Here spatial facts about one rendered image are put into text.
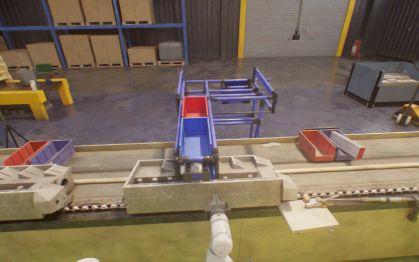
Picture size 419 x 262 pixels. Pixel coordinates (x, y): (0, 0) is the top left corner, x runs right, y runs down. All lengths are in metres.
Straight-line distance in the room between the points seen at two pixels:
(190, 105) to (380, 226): 1.69
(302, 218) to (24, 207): 1.70
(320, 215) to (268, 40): 10.79
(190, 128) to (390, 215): 1.57
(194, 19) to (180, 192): 10.39
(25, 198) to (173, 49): 8.89
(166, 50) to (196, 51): 2.01
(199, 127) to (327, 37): 12.11
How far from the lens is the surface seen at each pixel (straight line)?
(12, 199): 1.76
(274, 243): 1.85
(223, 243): 0.97
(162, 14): 11.45
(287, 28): 12.15
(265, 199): 1.46
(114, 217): 1.58
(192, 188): 1.34
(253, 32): 11.65
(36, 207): 1.67
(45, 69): 10.15
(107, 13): 10.45
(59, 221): 1.73
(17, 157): 2.47
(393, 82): 6.34
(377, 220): 2.06
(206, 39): 11.42
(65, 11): 11.09
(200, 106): 1.63
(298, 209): 1.56
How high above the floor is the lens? 1.90
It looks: 29 degrees down
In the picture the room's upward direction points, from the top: 1 degrees counter-clockwise
